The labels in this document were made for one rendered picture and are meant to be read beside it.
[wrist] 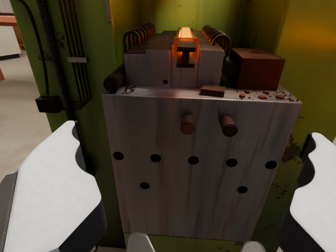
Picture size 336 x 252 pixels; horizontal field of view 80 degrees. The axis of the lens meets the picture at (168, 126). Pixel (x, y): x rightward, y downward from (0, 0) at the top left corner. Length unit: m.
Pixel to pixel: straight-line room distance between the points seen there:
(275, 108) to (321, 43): 0.27
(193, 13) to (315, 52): 0.46
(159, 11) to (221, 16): 0.24
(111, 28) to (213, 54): 0.28
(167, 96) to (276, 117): 0.21
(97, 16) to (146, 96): 0.28
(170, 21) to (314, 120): 0.62
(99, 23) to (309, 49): 0.53
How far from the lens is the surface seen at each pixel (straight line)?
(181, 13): 0.90
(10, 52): 6.08
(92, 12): 0.60
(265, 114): 0.43
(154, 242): 0.73
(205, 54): 0.43
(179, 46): 0.33
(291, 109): 0.45
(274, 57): 0.48
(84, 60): 0.61
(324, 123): 0.77
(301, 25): 0.63
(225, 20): 0.91
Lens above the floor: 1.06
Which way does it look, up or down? 30 degrees down
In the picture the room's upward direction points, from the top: 1 degrees clockwise
